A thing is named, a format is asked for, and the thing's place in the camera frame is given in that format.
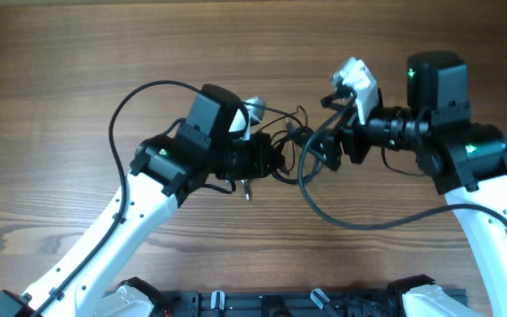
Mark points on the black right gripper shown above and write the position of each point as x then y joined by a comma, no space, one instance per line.
353,134

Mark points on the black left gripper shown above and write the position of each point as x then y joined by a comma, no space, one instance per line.
260,143

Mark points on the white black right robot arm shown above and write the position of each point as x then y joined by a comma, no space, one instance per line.
466,161

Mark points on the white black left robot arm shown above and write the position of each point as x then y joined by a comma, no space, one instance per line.
214,139

